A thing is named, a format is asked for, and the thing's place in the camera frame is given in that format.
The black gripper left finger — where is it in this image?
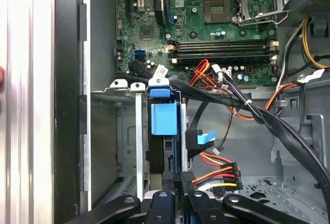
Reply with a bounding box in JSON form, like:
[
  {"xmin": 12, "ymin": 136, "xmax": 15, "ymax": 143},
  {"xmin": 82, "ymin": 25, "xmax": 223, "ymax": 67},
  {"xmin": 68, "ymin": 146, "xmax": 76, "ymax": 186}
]
[{"xmin": 65, "ymin": 171, "xmax": 176, "ymax": 224}]

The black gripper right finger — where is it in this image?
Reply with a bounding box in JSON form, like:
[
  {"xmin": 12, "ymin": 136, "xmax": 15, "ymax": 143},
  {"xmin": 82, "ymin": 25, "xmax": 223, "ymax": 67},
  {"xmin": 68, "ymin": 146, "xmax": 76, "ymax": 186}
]
[{"xmin": 180, "ymin": 171, "xmax": 310, "ymax": 224}]

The hard disk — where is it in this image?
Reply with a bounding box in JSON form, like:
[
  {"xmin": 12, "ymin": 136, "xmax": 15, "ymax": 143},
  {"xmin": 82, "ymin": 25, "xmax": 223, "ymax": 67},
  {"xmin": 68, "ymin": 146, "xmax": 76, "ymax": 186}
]
[{"xmin": 145, "ymin": 85, "xmax": 186, "ymax": 201}]

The silver metal disk bay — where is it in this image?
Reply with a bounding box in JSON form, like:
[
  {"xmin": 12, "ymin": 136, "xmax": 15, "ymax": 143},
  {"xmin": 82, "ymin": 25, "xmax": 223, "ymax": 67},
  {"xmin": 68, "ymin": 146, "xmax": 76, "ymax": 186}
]
[{"xmin": 90, "ymin": 78, "xmax": 193, "ymax": 199}]

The blue expansion slot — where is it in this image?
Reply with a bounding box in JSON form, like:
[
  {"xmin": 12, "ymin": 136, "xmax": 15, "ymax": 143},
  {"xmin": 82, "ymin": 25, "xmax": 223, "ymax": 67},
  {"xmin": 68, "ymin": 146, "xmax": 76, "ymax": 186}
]
[{"xmin": 167, "ymin": 0, "xmax": 173, "ymax": 26}]

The grey open PC case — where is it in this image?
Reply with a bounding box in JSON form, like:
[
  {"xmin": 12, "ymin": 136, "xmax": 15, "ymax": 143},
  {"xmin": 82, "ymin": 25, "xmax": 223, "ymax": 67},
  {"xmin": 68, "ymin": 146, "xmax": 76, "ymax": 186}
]
[{"xmin": 54, "ymin": 0, "xmax": 330, "ymax": 224}]

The white barcode label tag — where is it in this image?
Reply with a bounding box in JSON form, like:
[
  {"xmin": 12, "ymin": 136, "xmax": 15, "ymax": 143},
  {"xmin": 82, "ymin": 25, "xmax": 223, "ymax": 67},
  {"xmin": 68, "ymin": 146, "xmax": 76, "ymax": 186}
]
[{"xmin": 153, "ymin": 64, "xmax": 169, "ymax": 80}]

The black chipset chip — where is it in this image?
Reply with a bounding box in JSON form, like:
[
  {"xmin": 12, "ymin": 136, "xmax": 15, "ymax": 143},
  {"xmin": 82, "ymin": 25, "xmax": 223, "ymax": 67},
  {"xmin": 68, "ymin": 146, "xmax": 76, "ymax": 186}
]
[{"xmin": 141, "ymin": 24, "xmax": 156, "ymax": 40}]

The green motherboard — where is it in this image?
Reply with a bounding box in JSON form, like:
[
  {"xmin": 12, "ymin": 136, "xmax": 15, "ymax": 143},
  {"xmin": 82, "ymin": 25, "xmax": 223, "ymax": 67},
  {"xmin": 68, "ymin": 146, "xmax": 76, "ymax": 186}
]
[{"xmin": 115, "ymin": 0, "xmax": 281, "ymax": 89}]

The thin metal locking lever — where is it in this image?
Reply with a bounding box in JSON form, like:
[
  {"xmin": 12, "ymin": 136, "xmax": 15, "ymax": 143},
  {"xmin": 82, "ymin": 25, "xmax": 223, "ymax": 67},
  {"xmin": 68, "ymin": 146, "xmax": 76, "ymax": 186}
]
[{"xmin": 237, "ymin": 10, "xmax": 290, "ymax": 27}]

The square CPU socket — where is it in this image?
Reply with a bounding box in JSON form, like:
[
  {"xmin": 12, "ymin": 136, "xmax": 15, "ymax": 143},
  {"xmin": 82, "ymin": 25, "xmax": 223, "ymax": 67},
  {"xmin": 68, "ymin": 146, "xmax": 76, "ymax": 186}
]
[{"xmin": 203, "ymin": 0, "xmax": 232, "ymax": 24}]

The blue plastic drive latch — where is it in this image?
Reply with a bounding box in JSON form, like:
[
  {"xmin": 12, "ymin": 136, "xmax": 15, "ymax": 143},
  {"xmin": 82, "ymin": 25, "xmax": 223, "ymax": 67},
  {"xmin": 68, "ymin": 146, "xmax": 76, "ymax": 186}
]
[{"xmin": 312, "ymin": 12, "xmax": 330, "ymax": 36}]

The red yellow orange power wire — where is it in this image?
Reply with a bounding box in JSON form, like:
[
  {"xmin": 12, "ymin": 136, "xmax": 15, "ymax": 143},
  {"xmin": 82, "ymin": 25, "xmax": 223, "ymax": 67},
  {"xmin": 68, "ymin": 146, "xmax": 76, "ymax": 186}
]
[{"xmin": 192, "ymin": 151, "xmax": 244, "ymax": 192}]

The black flat disk data wire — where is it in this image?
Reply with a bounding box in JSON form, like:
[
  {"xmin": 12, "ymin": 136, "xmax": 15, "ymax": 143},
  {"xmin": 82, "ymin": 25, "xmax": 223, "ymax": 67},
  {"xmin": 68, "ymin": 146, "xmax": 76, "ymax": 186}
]
[{"xmin": 185, "ymin": 100, "xmax": 218, "ymax": 156}]

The long orange wire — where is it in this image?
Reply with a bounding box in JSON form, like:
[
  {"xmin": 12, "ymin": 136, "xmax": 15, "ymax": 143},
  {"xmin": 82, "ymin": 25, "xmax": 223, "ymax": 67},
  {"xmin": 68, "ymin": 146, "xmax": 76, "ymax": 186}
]
[{"xmin": 226, "ymin": 82, "xmax": 300, "ymax": 122}]

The red orange looped wire bundle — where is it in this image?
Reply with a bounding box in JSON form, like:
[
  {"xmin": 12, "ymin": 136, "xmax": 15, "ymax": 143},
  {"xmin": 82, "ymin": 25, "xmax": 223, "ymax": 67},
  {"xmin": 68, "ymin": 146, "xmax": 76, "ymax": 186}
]
[{"xmin": 189, "ymin": 59, "xmax": 220, "ymax": 88}]

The white and black wire bundle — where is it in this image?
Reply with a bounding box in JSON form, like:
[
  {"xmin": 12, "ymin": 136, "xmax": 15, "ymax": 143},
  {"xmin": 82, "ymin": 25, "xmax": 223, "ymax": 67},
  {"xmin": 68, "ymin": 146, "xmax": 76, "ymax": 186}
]
[{"xmin": 275, "ymin": 28, "xmax": 311, "ymax": 87}]

